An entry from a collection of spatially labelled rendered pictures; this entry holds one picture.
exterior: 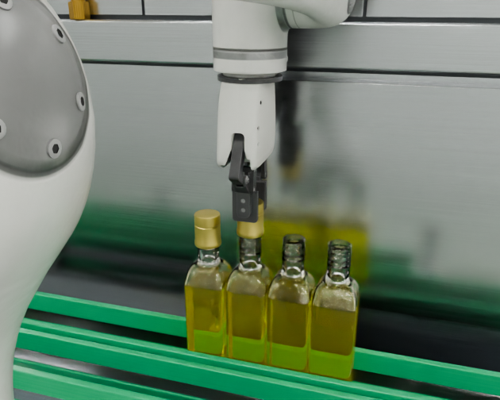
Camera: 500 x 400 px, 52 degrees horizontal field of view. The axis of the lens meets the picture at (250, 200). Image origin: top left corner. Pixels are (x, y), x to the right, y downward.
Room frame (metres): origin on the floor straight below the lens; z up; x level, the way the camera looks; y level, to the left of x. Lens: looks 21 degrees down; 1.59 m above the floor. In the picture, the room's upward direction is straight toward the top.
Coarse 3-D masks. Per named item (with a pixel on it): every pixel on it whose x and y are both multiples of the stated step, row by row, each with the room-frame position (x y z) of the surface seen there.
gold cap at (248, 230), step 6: (240, 222) 0.59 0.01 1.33; (246, 222) 0.59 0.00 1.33; (258, 222) 0.59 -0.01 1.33; (240, 228) 0.59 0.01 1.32; (246, 228) 0.59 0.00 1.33; (252, 228) 0.59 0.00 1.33; (258, 228) 0.59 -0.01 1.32; (240, 234) 0.59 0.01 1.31; (246, 234) 0.59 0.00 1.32; (252, 234) 0.59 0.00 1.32; (258, 234) 0.59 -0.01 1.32
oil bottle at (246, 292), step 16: (240, 272) 0.59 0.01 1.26; (256, 272) 0.59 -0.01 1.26; (240, 288) 0.58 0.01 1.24; (256, 288) 0.58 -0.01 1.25; (240, 304) 0.58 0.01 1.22; (256, 304) 0.58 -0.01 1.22; (240, 320) 0.58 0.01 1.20; (256, 320) 0.58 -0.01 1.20; (240, 336) 0.58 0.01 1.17; (256, 336) 0.58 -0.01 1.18; (240, 352) 0.58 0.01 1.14; (256, 352) 0.58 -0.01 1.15
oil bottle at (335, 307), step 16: (320, 288) 0.56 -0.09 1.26; (336, 288) 0.55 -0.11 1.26; (352, 288) 0.56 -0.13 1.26; (320, 304) 0.55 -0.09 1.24; (336, 304) 0.55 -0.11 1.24; (352, 304) 0.54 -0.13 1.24; (320, 320) 0.55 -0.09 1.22; (336, 320) 0.54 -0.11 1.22; (352, 320) 0.54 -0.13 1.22; (320, 336) 0.55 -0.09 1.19; (336, 336) 0.54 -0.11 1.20; (352, 336) 0.54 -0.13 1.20; (320, 352) 0.55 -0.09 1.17; (336, 352) 0.54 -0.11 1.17; (352, 352) 0.54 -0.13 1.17; (320, 368) 0.55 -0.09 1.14; (336, 368) 0.54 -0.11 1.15; (352, 368) 0.57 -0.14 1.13
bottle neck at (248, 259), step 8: (240, 240) 0.60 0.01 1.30; (248, 240) 0.59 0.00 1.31; (256, 240) 0.60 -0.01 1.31; (240, 248) 0.60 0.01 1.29; (248, 248) 0.59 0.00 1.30; (256, 248) 0.60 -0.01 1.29; (240, 256) 0.60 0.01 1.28; (248, 256) 0.59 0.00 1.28; (256, 256) 0.60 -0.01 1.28; (240, 264) 0.60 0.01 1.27; (248, 264) 0.59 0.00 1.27; (256, 264) 0.60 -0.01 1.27
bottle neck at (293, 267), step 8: (288, 240) 0.60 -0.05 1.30; (296, 240) 0.60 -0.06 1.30; (304, 240) 0.58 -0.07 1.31; (288, 248) 0.58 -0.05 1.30; (296, 248) 0.57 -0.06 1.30; (304, 248) 0.58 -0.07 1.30; (288, 256) 0.58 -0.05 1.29; (296, 256) 0.57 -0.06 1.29; (304, 256) 0.59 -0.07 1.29; (288, 264) 0.58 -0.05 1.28; (296, 264) 0.57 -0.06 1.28; (288, 272) 0.58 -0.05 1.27; (296, 272) 0.58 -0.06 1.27; (304, 272) 0.59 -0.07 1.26
